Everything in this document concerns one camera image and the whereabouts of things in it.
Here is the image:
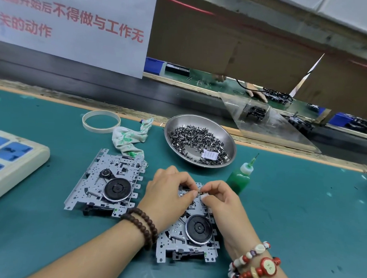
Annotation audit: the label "person's left hand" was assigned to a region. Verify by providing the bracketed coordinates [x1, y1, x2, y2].
[136, 164, 201, 236]

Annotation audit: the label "person's right hand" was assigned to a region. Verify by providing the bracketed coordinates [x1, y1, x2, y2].
[197, 179, 264, 257]

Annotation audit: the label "green glue squeeze bottle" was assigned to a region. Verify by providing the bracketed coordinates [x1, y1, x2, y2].
[225, 153, 260, 196]

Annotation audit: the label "pile of small metal parts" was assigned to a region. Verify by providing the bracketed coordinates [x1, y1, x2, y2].
[168, 124, 232, 166]

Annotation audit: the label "white green-stained cloth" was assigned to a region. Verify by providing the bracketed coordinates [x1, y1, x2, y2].
[111, 115, 155, 161]

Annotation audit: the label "round metal bowl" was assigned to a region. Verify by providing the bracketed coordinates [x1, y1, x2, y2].
[162, 113, 239, 170]

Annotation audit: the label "finished mechanisms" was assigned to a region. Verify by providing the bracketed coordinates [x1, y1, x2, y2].
[242, 85, 296, 125]

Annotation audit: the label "black conveyor belt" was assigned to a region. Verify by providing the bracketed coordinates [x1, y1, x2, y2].
[0, 40, 367, 166]

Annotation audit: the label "person's left forearm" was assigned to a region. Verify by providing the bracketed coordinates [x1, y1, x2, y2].
[29, 216, 147, 278]

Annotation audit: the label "clear plastic sheet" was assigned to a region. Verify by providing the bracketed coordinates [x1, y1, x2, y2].
[216, 90, 325, 155]

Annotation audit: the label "black flat box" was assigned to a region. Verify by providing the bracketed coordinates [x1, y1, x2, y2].
[165, 64, 191, 77]

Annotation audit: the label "blue plastic bin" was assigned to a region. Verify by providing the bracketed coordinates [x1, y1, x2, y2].
[327, 111, 355, 129]
[144, 57, 168, 76]

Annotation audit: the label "white blue power strip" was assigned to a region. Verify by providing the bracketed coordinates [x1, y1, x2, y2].
[0, 130, 52, 211]

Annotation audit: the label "brown cardboard panel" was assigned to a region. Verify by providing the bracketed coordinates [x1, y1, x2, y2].
[145, 0, 367, 122]

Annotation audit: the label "white paper sign red text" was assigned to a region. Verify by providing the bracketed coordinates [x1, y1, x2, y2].
[0, 0, 159, 80]

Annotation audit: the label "wooden shelf beam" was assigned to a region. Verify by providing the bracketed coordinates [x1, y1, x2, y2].
[175, 0, 367, 64]

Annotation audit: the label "brown bead bracelet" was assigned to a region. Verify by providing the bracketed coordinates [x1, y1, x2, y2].
[119, 207, 160, 251]

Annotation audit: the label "red white bead bracelet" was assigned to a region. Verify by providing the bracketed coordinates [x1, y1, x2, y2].
[227, 239, 283, 278]

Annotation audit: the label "white tape ring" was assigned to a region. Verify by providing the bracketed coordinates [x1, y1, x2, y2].
[81, 109, 122, 134]

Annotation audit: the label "red cord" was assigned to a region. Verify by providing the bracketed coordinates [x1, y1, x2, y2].
[155, 0, 367, 72]

